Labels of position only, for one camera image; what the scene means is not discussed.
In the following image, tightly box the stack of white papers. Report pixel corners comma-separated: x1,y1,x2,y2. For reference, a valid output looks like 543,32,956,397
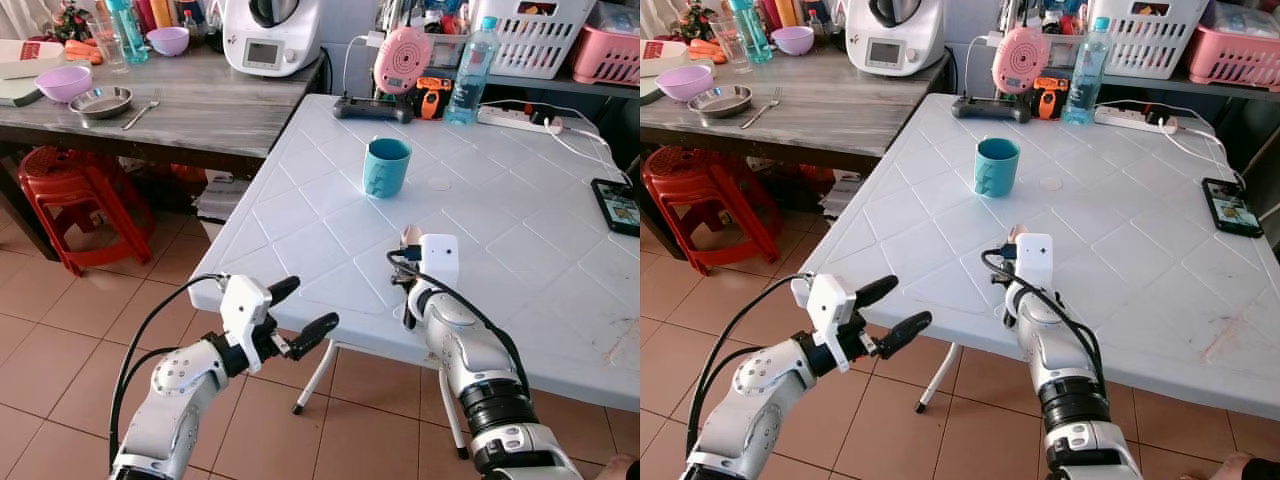
819,169,864,220
194,171,252,224

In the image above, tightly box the teal cup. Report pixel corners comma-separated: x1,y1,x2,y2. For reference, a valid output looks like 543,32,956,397
974,136,1023,200
362,136,414,200

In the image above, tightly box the grey wooden table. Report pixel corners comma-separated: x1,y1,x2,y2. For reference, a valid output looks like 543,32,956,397
0,44,332,263
640,44,952,263

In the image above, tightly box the black oblong device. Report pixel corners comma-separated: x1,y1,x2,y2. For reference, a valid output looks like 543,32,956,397
332,94,415,125
951,94,1032,125

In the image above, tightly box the red plastic stool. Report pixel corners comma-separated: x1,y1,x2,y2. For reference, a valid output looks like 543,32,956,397
641,146,782,277
17,146,157,277

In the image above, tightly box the metal fork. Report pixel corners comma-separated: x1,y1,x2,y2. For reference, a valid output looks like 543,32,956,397
740,87,784,132
121,89,162,132

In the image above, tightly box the white plastic folding table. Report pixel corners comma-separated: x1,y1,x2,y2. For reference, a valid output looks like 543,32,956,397
797,92,1280,421
187,92,641,461

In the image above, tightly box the metal plate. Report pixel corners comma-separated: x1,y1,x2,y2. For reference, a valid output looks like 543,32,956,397
689,84,755,121
67,85,135,122

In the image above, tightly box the orange and black tool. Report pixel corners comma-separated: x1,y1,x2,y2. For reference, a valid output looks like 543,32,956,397
414,76,454,122
1032,76,1070,122

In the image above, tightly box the white kitchen food processor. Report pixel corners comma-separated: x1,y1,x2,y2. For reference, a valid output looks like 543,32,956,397
844,0,947,79
221,0,324,79

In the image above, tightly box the small purple bowl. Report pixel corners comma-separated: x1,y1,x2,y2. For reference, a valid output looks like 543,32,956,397
146,26,192,58
771,25,816,58

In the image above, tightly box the black smartphone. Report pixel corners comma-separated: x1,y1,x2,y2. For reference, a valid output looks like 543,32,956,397
590,177,641,239
1201,176,1265,240

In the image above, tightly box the clear water bottle blue cap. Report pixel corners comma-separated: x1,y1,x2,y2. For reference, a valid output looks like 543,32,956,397
1061,16,1114,127
444,16,500,127

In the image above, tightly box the large purple bowl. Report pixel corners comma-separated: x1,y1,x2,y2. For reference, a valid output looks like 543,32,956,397
656,65,715,104
34,65,94,105

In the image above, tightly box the white power strip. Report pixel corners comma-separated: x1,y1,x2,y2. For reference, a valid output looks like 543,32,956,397
1094,104,1180,137
477,104,564,137

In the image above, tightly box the teal drinking bottle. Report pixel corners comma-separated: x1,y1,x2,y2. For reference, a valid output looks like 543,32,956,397
104,0,150,65
727,0,774,65

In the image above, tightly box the clear drinking glass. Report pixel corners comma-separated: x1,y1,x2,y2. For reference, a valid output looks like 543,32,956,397
87,12,130,74
711,14,750,74

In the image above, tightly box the white board red label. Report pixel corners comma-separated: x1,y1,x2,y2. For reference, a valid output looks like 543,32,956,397
640,39,692,80
0,39,67,82

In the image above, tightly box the small decorated green tree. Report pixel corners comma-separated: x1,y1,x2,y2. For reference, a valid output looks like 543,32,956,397
49,0,97,44
671,0,717,44

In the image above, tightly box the white plastic laundry basket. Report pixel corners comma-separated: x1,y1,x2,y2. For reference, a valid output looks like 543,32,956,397
1084,0,1210,80
469,0,597,80

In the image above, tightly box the pink plastic basket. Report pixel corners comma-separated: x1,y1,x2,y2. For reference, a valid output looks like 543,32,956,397
571,24,641,87
1187,24,1280,92

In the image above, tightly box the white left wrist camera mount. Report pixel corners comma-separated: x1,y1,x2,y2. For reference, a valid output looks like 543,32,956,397
219,274,274,348
804,272,858,348

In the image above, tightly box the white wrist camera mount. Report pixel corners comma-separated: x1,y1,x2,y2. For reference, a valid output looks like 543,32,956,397
804,272,858,348
219,274,274,348
1014,232,1056,292
417,233,460,292

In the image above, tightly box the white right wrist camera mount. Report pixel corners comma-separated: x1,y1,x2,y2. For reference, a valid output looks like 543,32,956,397
1014,232,1056,292
417,233,460,292

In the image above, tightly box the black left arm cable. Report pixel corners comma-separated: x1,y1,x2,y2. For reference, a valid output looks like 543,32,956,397
107,272,230,469
684,272,807,466

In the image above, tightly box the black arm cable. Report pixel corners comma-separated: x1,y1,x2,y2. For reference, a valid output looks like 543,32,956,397
387,248,531,396
981,245,1107,393
684,272,807,466
107,272,230,469

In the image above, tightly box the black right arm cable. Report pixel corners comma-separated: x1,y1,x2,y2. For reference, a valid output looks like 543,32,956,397
981,245,1107,393
387,248,531,396

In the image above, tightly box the white charger with cable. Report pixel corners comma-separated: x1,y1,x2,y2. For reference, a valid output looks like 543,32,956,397
341,29,388,98
963,29,1007,98

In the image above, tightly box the white power cable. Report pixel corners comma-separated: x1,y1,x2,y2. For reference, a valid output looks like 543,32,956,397
1128,98,1247,187
508,98,633,187

